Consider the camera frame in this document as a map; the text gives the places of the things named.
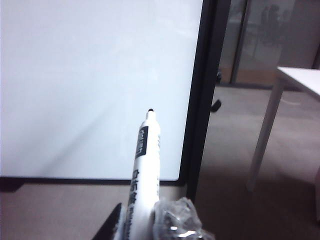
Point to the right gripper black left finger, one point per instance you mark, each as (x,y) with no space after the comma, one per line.
(112,225)

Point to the right gripper tape-wrapped right finger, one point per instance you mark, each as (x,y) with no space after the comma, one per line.
(175,220)

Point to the white marker pen black label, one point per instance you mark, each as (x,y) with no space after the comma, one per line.
(146,155)

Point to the small black stand lever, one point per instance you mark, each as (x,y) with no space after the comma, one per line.
(216,105)

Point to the small black stand knob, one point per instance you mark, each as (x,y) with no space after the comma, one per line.
(219,76)

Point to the white table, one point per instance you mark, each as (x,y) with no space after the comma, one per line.
(300,77)

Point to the black board stand post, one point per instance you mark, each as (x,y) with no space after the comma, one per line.
(203,100)

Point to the white glass board black frame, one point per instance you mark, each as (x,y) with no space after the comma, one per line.
(75,75)

